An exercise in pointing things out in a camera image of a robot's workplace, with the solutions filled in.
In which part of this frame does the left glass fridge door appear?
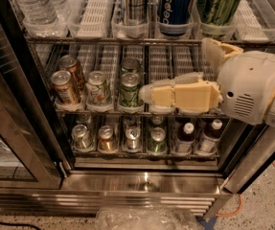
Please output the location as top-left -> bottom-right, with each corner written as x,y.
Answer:
0,0 -> 61,189

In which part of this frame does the gold can front left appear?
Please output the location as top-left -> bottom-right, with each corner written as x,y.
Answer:
51,70 -> 80,104

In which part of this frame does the silver blue redbull can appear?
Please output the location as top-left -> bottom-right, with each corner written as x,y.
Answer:
125,0 -> 148,26

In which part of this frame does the black cable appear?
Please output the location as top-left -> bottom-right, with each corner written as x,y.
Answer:
0,210 -> 42,230

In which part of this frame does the brown bottle white cap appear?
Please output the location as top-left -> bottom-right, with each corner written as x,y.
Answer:
175,123 -> 195,154

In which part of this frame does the gold can rear left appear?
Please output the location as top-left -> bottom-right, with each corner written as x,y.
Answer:
58,55 -> 85,92

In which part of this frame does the tall green can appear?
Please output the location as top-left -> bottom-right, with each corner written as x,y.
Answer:
196,0 -> 241,37

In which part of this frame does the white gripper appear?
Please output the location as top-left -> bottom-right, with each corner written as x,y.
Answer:
139,37 -> 275,126

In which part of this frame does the white green patterned can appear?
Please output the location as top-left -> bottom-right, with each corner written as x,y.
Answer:
86,71 -> 111,105

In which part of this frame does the green can front middle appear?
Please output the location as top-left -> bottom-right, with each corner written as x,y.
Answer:
119,72 -> 143,107

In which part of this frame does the small gold can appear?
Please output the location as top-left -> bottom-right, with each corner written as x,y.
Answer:
98,126 -> 115,152

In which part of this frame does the blue pepsi can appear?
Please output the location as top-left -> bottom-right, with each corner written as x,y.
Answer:
157,0 -> 193,36

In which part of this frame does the green can rear middle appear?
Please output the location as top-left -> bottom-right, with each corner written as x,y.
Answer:
120,57 -> 141,75

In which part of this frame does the small green silver can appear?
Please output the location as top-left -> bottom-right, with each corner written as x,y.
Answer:
71,125 -> 92,150

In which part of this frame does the stainless steel display fridge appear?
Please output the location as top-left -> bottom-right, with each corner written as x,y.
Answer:
0,0 -> 275,218

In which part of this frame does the clear water bottle front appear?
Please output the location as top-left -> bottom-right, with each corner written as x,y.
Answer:
16,0 -> 57,25

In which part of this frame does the blue tape on floor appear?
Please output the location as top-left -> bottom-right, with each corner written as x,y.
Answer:
196,217 -> 218,230

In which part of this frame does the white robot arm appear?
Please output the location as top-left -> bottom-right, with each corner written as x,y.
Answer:
139,37 -> 275,127

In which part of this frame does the clear plastic bag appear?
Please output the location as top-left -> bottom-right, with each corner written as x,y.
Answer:
95,207 -> 204,230

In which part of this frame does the small green can bottom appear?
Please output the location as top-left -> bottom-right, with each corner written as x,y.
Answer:
148,127 -> 166,153

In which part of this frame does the brown bottle right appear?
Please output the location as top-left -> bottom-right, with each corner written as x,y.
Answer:
196,119 -> 222,154

